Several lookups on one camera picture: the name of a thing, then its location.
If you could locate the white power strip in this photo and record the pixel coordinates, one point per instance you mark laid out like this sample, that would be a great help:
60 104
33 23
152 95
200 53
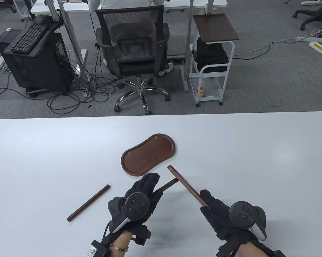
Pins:
310 39

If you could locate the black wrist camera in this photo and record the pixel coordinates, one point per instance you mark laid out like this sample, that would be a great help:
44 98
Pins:
225 251
142 235

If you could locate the white cart with brown top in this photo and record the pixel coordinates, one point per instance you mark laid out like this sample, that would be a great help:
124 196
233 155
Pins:
215 26

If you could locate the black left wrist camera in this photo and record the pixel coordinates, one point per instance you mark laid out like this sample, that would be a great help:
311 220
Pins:
142 235

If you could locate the wooden key rack base tray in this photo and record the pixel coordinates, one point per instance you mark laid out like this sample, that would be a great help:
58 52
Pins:
147 156

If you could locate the black box with white label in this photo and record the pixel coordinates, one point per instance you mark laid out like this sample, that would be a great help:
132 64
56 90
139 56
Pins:
95 250

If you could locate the white desk with metal legs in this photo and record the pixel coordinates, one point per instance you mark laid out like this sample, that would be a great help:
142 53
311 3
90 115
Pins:
177 3

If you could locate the black right forearm box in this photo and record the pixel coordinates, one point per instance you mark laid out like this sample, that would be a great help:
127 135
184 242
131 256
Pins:
277 253

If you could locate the black keyboard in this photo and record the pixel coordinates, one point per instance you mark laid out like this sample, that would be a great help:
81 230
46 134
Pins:
28 37

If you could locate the person's right forearm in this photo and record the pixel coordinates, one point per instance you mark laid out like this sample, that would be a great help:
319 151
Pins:
249 250

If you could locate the orange bottle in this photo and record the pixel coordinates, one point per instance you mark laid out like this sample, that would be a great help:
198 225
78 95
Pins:
201 91

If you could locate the right black white controller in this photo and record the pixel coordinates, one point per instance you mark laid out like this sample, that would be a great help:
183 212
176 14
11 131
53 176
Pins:
242 214

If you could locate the black bag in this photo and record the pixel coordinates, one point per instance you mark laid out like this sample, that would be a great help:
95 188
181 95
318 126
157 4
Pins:
209 56

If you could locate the black mesh office chair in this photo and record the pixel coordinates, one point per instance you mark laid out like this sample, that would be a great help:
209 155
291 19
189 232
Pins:
128 50

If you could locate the person's left hand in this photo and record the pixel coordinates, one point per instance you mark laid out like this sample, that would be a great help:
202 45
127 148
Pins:
146 184

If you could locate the black office chair base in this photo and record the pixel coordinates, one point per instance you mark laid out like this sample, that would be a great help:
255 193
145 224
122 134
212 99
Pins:
316 14

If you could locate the left black white controller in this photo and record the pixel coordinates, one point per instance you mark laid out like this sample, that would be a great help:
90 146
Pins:
136 206

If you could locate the wooden key rack top bar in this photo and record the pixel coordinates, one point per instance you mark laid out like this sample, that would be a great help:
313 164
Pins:
185 184

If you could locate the black white controller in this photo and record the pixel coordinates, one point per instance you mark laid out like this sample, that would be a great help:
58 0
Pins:
136 206
242 214

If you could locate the wooden key rack rod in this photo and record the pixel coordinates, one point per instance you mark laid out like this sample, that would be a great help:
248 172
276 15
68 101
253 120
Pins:
88 203
169 184

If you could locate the black computer tower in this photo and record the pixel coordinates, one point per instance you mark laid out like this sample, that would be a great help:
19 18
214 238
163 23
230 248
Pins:
37 69

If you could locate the person's right hand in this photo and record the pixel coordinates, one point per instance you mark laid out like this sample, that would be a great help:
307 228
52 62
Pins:
217 214

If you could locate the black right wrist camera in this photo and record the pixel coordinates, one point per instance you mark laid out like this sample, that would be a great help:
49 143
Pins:
225 251

